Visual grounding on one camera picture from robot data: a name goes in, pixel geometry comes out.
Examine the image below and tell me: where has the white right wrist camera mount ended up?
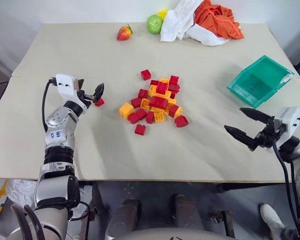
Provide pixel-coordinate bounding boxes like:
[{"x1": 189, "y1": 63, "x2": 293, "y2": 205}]
[{"x1": 273, "y1": 106, "x2": 300, "y2": 144}]

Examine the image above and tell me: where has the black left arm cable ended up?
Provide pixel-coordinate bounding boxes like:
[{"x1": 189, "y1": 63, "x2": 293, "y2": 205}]
[{"x1": 41, "y1": 77, "x2": 58, "y2": 133}]

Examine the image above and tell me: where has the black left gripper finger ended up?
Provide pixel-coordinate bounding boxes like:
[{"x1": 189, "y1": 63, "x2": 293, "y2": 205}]
[
  {"x1": 96, "y1": 83, "x2": 106, "y2": 99},
  {"x1": 92, "y1": 87, "x2": 102, "y2": 102}
]

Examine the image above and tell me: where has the yellow toy fruit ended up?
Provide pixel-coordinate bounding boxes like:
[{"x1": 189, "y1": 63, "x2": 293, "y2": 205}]
[{"x1": 156, "y1": 9, "x2": 169, "y2": 21}]

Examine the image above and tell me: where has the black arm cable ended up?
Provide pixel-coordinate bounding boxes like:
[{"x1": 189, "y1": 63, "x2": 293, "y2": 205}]
[
  {"x1": 41, "y1": 77, "x2": 58, "y2": 133},
  {"x1": 271, "y1": 139, "x2": 300, "y2": 240}
]

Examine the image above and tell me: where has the dark rounded shape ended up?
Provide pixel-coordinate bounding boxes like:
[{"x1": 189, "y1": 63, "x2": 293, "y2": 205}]
[
  {"x1": 171, "y1": 194, "x2": 205, "y2": 231},
  {"x1": 107, "y1": 198, "x2": 142, "y2": 238}
]

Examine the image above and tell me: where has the white shoe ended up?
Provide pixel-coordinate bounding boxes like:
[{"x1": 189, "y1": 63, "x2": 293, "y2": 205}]
[{"x1": 259, "y1": 203, "x2": 287, "y2": 236}]

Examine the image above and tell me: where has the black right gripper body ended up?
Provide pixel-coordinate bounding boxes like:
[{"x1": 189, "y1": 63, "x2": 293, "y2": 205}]
[{"x1": 248, "y1": 116, "x2": 287, "y2": 152}]

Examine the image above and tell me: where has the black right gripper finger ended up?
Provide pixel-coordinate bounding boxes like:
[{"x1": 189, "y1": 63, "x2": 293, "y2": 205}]
[
  {"x1": 239, "y1": 107, "x2": 275, "y2": 124},
  {"x1": 223, "y1": 124, "x2": 258, "y2": 148}
]

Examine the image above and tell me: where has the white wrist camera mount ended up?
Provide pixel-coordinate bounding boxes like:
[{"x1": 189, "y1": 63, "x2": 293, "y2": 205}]
[
  {"x1": 54, "y1": 73, "x2": 89, "y2": 111},
  {"x1": 273, "y1": 106, "x2": 300, "y2": 144}
]

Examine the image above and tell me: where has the red plastic toy brick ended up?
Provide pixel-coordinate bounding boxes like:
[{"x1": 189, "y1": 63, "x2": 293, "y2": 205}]
[{"x1": 148, "y1": 96, "x2": 169, "y2": 110}]

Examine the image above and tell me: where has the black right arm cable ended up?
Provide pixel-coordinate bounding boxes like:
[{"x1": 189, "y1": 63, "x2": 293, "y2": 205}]
[{"x1": 271, "y1": 139, "x2": 300, "y2": 240}]

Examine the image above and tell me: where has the crumpled clear plastic wrap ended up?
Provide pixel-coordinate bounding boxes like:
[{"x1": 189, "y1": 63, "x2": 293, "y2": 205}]
[{"x1": 6, "y1": 178, "x2": 40, "y2": 209}]

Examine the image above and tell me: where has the black curved hose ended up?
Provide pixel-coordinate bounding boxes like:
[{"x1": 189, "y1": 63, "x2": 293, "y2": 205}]
[
  {"x1": 10, "y1": 203, "x2": 32, "y2": 240},
  {"x1": 23, "y1": 204, "x2": 46, "y2": 240}
]

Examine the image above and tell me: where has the white crumpled cloth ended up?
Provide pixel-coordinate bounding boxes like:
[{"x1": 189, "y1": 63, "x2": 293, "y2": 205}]
[{"x1": 160, "y1": 0, "x2": 230, "y2": 47}]

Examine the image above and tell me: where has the yellow plastic toy brick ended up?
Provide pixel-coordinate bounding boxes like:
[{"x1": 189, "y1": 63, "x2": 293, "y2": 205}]
[{"x1": 118, "y1": 102, "x2": 135, "y2": 118}]

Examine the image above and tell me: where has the red toy strawberry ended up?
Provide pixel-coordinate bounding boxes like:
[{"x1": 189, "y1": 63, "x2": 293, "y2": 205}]
[{"x1": 116, "y1": 23, "x2": 134, "y2": 41}]

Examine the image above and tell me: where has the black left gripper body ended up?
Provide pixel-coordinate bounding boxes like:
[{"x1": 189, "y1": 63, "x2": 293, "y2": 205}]
[{"x1": 76, "y1": 78, "x2": 95, "y2": 108}]

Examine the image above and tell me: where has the green plastic bin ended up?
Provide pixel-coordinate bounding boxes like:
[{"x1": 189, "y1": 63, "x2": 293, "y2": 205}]
[{"x1": 226, "y1": 54, "x2": 296, "y2": 110}]

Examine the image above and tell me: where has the orange crumpled cloth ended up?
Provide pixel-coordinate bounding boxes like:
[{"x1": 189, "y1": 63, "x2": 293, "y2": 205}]
[{"x1": 194, "y1": 0, "x2": 245, "y2": 41}]

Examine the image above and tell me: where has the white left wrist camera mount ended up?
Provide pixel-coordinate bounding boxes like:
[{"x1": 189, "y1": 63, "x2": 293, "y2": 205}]
[{"x1": 54, "y1": 73, "x2": 89, "y2": 111}]

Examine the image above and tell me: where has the green toy apple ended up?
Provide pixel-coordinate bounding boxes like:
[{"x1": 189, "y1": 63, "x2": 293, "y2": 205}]
[{"x1": 146, "y1": 14, "x2": 164, "y2": 35}]

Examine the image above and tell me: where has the rusty metal bracket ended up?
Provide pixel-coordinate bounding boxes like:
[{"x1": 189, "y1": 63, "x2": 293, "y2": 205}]
[{"x1": 208, "y1": 209, "x2": 236, "y2": 238}]

